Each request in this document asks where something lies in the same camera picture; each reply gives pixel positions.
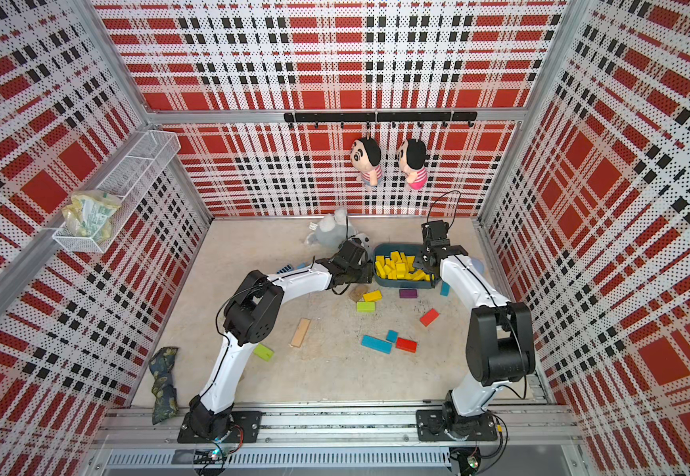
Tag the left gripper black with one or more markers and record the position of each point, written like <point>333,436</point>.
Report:
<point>368,274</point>

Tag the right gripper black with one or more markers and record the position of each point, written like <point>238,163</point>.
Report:
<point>420,259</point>

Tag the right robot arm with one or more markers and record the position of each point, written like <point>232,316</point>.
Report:
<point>499,346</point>

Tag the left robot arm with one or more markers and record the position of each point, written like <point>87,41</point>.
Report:
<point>250,316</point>

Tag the dark teal plastic bin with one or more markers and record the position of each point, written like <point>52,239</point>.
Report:
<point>396,266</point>

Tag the grey husky plush toy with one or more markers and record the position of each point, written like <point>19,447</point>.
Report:
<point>335,229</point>

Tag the yellow block beside green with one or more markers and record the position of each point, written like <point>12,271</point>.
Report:
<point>372,297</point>

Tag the lime green block centre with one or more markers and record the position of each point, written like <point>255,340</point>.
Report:
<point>366,307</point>

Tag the lime green block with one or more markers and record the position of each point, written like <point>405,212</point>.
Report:
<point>366,307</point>
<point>264,353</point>

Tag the teal block near clock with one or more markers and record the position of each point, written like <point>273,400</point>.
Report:
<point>444,288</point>

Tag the purple block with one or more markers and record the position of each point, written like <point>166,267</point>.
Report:
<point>408,293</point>

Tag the blue striped block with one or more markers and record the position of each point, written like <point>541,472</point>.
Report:
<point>286,269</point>

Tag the red block right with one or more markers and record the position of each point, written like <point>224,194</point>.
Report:
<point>428,318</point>

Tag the long natural wood block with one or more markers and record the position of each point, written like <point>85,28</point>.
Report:
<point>300,333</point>

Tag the small teal cube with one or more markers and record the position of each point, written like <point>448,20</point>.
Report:
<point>392,336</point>

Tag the long teal block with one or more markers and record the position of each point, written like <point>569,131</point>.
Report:
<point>376,344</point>

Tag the right hanging cartoon doll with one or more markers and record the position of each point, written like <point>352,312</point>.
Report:
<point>412,163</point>

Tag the hanging cartoon doll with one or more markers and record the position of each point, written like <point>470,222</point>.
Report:
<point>366,158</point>
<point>412,163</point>

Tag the red rectangular block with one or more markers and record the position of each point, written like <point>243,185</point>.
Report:
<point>406,345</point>

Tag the left hanging cartoon doll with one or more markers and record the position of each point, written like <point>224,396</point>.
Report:
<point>366,158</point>

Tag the lime green block left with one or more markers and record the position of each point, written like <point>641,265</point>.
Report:
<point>264,353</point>

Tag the dark patterned cloth bag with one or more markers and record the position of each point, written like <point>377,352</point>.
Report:
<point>161,366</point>

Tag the yellow-green snack packet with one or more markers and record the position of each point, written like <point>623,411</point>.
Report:
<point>89,214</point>

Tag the black hook rail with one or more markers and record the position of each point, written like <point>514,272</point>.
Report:
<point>342,118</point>

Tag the white wire wall basket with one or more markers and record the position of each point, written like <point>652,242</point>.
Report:
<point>130,179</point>

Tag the metal linear rail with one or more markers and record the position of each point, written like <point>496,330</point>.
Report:
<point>525,440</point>

